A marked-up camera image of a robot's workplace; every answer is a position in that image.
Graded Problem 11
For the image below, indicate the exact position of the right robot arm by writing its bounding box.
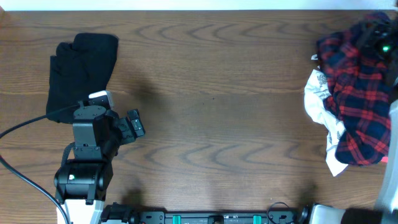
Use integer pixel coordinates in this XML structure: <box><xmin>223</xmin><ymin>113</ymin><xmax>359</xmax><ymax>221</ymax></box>
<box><xmin>300</xmin><ymin>12</ymin><xmax>397</xmax><ymax>223</ymax></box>

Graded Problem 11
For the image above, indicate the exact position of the white fern print cloth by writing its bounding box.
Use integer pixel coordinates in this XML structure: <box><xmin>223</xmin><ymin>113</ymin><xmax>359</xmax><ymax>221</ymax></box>
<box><xmin>303</xmin><ymin>66</ymin><xmax>348</xmax><ymax>177</ymax></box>

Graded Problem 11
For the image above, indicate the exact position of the red navy plaid shirt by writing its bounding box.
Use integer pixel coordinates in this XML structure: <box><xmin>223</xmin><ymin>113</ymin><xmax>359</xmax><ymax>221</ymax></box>
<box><xmin>317</xmin><ymin>12</ymin><xmax>391</xmax><ymax>166</ymax></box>

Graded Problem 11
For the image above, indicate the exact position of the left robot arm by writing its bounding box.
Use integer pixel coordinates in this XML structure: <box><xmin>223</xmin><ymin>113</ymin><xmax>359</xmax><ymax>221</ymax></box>
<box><xmin>54</xmin><ymin>105</ymin><xmax>145</xmax><ymax>223</ymax></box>

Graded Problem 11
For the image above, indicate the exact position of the black folded garment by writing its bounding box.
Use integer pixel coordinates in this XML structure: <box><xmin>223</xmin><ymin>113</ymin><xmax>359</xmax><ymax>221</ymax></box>
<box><xmin>46</xmin><ymin>33</ymin><xmax>119</xmax><ymax>124</ymax></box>

